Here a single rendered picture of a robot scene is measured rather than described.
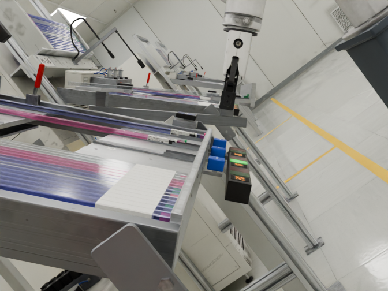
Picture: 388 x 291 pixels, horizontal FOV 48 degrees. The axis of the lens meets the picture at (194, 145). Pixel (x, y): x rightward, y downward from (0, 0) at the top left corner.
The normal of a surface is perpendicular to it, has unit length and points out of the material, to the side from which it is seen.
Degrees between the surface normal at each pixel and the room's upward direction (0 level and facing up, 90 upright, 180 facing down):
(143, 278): 90
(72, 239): 90
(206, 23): 90
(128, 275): 90
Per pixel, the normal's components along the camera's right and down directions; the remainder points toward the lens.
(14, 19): -0.09, 0.17
